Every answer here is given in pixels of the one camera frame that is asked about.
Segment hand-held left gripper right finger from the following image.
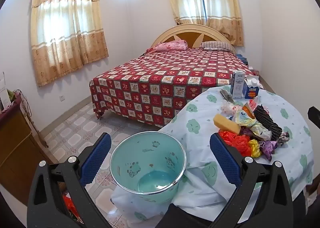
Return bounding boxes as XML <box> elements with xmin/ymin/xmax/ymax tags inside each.
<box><xmin>209</xmin><ymin>133</ymin><xmax>293</xmax><ymax>228</ymax></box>

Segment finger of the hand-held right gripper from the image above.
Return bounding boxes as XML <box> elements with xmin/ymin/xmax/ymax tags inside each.
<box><xmin>308</xmin><ymin>106</ymin><xmax>320</xmax><ymax>129</ymax></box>

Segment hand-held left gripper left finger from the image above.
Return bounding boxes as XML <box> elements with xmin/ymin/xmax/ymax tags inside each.
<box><xmin>27</xmin><ymin>133</ymin><xmax>117</xmax><ymax>228</ymax></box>

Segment purple wrapper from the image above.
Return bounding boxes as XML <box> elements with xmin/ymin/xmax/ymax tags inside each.
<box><xmin>259</xmin><ymin>140</ymin><xmax>278</xmax><ymax>162</ymax></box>
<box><xmin>240</xmin><ymin>128</ymin><xmax>253</xmax><ymax>140</ymax></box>

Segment yellow sponge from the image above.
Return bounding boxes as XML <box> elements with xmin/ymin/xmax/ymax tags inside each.
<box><xmin>213</xmin><ymin>114</ymin><xmax>241</xmax><ymax>134</ymax></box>

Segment striped cloth scrap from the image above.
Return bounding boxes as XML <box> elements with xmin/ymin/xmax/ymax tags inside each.
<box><xmin>278</xmin><ymin>132</ymin><xmax>290</xmax><ymax>147</ymax></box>

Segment teal plastic bin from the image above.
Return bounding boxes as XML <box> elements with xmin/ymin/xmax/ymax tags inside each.
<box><xmin>109</xmin><ymin>131</ymin><xmax>187</xmax><ymax>205</ymax></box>

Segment white blue yellow wrapper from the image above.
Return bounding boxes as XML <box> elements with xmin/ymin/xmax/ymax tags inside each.
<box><xmin>230</xmin><ymin>108</ymin><xmax>272</xmax><ymax>142</ymax></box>

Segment orange packet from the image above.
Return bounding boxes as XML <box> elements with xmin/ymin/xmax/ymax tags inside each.
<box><xmin>241</xmin><ymin>102</ymin><xmax>255</xmax><ymax>119</ymax></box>

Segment person's right forearm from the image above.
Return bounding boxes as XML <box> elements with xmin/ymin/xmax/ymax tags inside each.
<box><xmin>306</xmin><ymin>175</ymin><xmax>320</xmax><ymax>194</ymax></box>

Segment large red plastic bag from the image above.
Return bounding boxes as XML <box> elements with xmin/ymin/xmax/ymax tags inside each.
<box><xmin>62</xmin><ymin>192</ymin><xmax>81</xmax><ymax>221</ymax></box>

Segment dark flat packet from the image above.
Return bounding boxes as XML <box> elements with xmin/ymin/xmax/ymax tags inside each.
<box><xmin>220</xmin><ymin>89</ymin><xmax>235</xmax><ymax>105</ymax></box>

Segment blue drink carton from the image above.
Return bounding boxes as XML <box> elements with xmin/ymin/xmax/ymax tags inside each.
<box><xmin>243</xmin><ymin>75</ymin><xmax>260</xmax><ymax>100</ymax></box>

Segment wooden stick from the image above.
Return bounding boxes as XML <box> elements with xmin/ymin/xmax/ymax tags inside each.
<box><xmin>21</xmin><ymin>93</ymin><xmax>49</xmax><ymax>149</ymax></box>

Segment tall white blue box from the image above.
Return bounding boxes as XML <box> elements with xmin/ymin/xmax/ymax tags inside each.
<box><xmin>231</xmin><ymin>71</ymin><xmax>247</xmax><ymax>99</ymax></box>

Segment brown wooden cabinet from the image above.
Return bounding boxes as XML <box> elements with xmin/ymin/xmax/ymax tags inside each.
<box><xmin>0</xmin><ymin>91</ymin><xmax>58</xmax><ymax>206</ymax></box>

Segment folded blue clothes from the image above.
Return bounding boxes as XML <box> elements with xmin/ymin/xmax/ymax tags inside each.
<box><xmin>235</xmin><ymin>53</ymin><xmax>249</xmax><ymax>65</ymax></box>

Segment bed with red patchwork cover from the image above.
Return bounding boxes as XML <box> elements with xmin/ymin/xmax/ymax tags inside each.
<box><xmin>89</xmin><ymin>48</ymin><xmax>253</xmax><ymax>129</ymax></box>

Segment green cloth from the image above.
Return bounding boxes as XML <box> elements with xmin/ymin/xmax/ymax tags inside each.
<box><xmin>7</xmin><ymin>89</ymin><xmax>17</xmax><ymax>104</ymax></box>

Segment white paper carton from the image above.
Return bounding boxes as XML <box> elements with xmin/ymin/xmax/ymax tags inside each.
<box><xmin>0</xmin><ymin>72</ymin><xmax>12</xmax><ymax>112</ymax></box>

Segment striped pillow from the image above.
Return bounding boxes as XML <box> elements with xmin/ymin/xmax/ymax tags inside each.
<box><xmin>200</xmin><ymin>41</ymin><xmax>232</xmax><ymax>51</ymax></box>

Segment pink pillow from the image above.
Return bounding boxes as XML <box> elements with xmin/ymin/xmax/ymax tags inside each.
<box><xmin>147</xmin><ymin>40</ymin><xmax>188</xmax><ymax>52</ymax></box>

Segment beige wooden headboard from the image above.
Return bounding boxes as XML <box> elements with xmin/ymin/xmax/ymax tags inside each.
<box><xmin>151</xmin><ymin>24</ymin><xmax>237</xmax><ymax>52</ymax></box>

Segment beige patterned curtain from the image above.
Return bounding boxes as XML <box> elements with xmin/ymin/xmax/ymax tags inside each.
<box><xmin>164</xmin><ymin>0</ymin><xmax>244</xmax><ymax>46</ymax></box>
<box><xmin>30</xmin><ymin>0</ymin><xmax>110</xmax><ymax>88</ymax></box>

